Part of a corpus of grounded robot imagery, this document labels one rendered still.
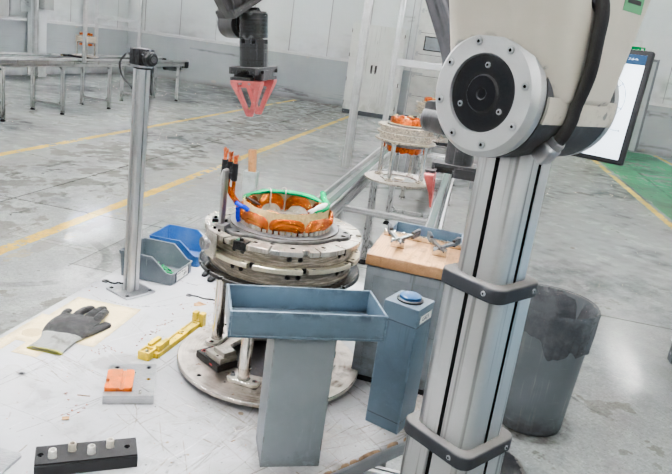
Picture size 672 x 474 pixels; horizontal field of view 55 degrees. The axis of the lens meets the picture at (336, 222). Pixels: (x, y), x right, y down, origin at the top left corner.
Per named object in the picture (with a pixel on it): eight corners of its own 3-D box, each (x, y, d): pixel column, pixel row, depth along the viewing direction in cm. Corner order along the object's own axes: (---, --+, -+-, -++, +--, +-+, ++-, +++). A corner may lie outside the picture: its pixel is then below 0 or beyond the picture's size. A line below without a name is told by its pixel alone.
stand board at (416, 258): (382, 239, 151) (384, 230, 150) (463, 256, 147) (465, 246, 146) (365, 264, 132) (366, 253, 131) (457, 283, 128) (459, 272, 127)
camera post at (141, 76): (138, 291, 168) (151, 68, 153) (129, 294, 165) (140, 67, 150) (132, 287, 169) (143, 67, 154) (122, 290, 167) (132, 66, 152)
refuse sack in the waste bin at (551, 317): (490, 346, 300) (505, 276, 291) (575, 364, 293) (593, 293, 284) (491, 385, 263) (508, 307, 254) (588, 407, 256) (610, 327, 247)
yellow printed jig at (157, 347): (192, 322, 155) (193, 308, 154) (205, 325, 154) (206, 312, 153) (137, 359, 134) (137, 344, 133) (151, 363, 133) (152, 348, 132)
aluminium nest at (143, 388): (109, 371, 128) (110, 360, 128) (156, 371, 131) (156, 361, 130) (102, 404, 117) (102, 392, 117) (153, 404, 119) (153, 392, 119)
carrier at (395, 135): (377, 169, 381) (385, 118, 373) (441, 182, 367) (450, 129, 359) (353, 178, 346) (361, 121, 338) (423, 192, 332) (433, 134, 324)
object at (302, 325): (214, 473, 103) (230, 310, 95) (213, 433, 113) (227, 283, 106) (362, 470, 109) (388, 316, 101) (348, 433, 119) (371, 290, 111)
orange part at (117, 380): (108, 373, 125) (108, 368, 124) (134, 373, 126) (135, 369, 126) (103, 392, 118) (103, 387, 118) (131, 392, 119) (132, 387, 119)
